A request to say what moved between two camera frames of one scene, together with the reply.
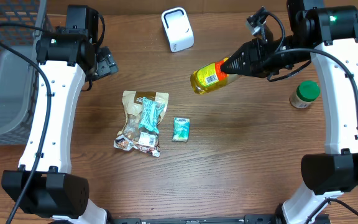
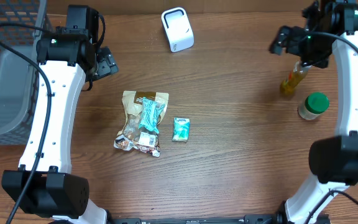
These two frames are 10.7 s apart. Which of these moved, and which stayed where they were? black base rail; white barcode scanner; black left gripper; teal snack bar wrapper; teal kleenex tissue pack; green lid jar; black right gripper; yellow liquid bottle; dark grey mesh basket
Moved: yellow liquid bottle; green lid jar; black right gripper
Stayed: dark grey mesh basket; black base rail; white barcode scanner; teal snack bar wrapper; black left gripper; teal kleenex tissue pack
